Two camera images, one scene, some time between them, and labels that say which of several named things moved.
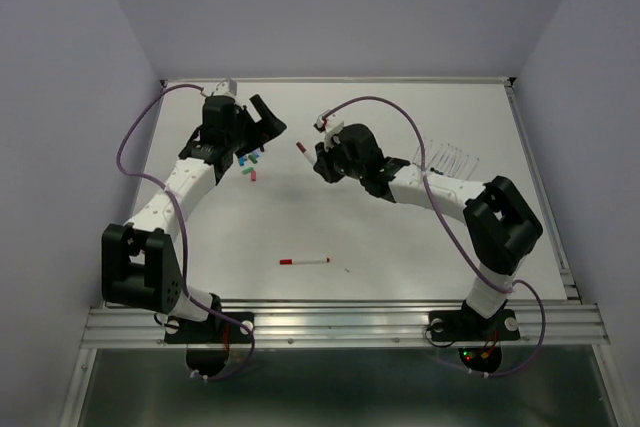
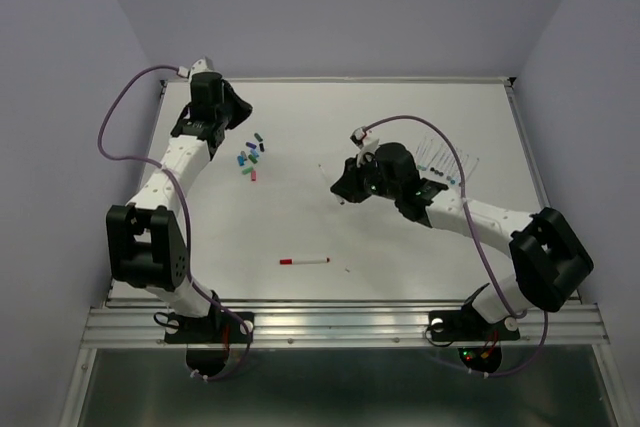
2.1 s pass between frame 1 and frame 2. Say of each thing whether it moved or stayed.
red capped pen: stayed
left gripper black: moved
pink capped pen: moved
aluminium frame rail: stayed
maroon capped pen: moved
